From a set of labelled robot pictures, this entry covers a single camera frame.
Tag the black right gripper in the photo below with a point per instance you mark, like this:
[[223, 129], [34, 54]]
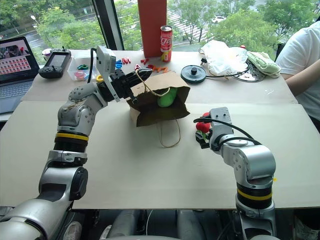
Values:
[[206, 144]]

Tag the tall red box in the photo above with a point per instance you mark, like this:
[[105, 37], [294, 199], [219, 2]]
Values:
[[152, 27]]

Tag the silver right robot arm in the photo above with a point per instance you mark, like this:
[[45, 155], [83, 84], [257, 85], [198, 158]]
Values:
[[252, 162]]

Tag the red letter A magnet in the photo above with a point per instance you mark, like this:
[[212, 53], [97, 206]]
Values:
[[137, 67]]

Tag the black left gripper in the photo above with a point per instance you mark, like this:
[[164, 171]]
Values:
[[120, 83]]

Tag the red letter magnet in box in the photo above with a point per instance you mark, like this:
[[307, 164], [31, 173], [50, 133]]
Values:
[[80, 75]]

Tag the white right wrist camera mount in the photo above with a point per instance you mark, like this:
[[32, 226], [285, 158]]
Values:
[[221, 122]]

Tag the clear plastic box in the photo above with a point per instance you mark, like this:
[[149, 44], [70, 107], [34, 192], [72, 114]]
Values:
[[76, 65]]

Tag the black round disc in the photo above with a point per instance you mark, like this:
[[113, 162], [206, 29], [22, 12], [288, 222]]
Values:
[[193, 73]]

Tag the brown paper bag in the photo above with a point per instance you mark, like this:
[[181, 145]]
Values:
[[155, 112]]

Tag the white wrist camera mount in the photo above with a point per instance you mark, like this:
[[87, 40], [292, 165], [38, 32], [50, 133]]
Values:
[[106, 61], [221, 122]]

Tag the red letter magnets row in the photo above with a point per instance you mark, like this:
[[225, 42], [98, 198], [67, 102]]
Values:
[[157, 68]]

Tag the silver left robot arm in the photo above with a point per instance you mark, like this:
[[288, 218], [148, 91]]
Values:
[[72, 117]]

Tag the black handheld controller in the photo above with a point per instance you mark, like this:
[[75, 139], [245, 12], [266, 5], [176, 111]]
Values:
[[55, 63]]

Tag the white plastic bag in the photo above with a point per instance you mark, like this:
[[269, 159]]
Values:
[[220, 58]]

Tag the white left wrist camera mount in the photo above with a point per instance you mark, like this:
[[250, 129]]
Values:
[[106, 61]]

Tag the red soda can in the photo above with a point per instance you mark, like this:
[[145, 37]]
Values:
[[166, 43]]

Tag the purple and white cup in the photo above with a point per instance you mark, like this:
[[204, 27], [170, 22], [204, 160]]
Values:
[[46, 53]]

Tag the red letter Y magnet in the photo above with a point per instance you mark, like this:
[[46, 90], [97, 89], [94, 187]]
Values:
[[144, 61]]

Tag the person in white shirt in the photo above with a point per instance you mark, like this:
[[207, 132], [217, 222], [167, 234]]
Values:
[[300, 55]]

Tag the red and green plush toy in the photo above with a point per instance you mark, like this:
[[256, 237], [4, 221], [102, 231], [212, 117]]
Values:
[[203, 127]]

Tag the yellow letter magnet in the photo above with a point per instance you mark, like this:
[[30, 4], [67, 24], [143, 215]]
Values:
[[99, 78]]

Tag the open laptop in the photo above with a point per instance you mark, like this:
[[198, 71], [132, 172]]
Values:
[[13, 75]]

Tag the blue letter magnet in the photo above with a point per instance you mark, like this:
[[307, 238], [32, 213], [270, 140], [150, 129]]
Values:
[[118, 64]]

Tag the red letter M magnet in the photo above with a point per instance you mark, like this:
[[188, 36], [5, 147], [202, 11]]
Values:
[[126, 60]]

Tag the round metal plate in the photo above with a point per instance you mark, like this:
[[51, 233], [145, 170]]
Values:
[[251, 73]]

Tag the pale green cloth pouch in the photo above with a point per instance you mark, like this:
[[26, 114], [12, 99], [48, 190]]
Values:
[[263, 63]]

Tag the black window frame post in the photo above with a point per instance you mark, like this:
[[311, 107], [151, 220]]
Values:
[[108, 23]]

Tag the green letter magnet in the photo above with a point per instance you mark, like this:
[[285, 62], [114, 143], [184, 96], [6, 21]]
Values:
[[82, 66]]

